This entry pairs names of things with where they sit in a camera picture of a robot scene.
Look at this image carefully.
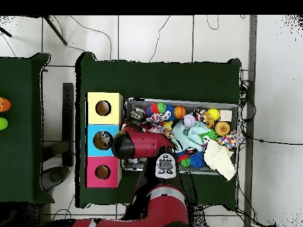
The polka dot paper napkin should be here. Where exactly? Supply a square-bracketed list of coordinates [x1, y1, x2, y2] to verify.
[145, 113, 175, 139]

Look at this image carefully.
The light blue muslin cloth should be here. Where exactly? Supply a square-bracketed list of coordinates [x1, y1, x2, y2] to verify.
[172, 119, 211, 153]

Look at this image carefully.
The cream muslin cloth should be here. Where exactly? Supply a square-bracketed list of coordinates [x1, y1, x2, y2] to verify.
[203, 139, 237, 181]

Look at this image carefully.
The wooden box with three holes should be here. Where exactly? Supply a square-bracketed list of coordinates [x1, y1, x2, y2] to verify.
[83, 91, 124, 189]

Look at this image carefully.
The silver mesh bin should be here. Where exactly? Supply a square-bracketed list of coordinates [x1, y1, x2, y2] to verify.
[122, 98, 240, 176]

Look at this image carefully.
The blue spiky ball with eyes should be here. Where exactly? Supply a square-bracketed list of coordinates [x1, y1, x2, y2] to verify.
[163, 105, 176, 122]

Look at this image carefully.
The small orange basketball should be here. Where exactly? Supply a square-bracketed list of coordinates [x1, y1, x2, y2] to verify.
[173, 105, 187, 119]

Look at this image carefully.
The small white baseball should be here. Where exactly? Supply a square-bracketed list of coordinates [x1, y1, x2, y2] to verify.
[183, 113, 196, 128]

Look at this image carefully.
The dark green table cloth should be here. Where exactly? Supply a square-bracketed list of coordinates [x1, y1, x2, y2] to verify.
[0, 52, 56, 205]
[75, 51, 242, 211]

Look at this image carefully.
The brown monkey plush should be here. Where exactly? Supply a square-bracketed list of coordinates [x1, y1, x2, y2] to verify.
[201, 111, 215, 128]

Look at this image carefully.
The yellow ball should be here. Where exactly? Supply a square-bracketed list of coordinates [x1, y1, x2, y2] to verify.
[207, 108, 221, 121]

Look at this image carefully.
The black panel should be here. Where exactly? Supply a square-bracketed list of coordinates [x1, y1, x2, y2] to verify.
[62, 82, 75, 167]

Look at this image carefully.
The grey round base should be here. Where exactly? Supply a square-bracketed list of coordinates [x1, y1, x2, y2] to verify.
[41, 166, 70, 193]

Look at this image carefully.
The black tripod leg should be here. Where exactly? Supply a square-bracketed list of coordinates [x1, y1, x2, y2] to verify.
[0, 26, 12, 38]
[42, 15, 69, 46]

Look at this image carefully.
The orange plastic object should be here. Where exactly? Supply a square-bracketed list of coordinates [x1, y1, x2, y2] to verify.
[0, 96, 12, 113]

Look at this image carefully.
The thin black floor cable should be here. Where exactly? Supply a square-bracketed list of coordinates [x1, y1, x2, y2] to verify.
[69, 15, 112, 60]
[149, 15, 171, 63]

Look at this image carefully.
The black cable with connector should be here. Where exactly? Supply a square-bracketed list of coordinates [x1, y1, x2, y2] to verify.
[238, 132, 303, 145]

